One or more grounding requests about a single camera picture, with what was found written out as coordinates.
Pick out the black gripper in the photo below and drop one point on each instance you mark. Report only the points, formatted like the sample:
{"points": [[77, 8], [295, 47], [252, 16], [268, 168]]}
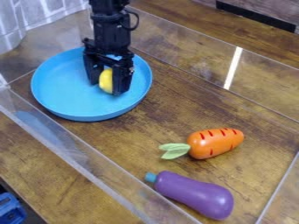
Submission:
{"points": [[111, 40]]}

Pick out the yellow toy lemon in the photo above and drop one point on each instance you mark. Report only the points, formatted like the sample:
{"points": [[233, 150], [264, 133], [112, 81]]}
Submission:
{"points": [[105, 82]]}

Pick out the blue round tray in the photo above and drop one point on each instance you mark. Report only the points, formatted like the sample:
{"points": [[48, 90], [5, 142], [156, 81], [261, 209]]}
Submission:
{"points": [[61, 89]]}

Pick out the white patterned curtain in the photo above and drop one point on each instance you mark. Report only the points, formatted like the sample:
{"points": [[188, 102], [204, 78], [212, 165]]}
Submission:
{"points": [[21, 15]]}

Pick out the orange toy carrot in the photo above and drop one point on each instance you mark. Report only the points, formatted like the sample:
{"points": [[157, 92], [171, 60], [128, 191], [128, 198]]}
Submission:
{"points": [[204, 144]]}

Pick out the black bar at back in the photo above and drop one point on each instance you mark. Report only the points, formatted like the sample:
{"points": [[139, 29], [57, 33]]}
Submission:
{"points": [[277, 23]]}

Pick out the purple toy eggplant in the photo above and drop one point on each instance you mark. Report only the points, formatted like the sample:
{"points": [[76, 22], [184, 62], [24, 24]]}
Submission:
{"points": [[209, 199]]}

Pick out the blue object at corner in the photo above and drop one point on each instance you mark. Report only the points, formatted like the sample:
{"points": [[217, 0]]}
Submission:
{"points": [[12, 213]]}

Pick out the clear acrylic enclosure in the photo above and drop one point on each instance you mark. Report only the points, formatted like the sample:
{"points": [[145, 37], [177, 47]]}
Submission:
{"points": [[78, 170]]}

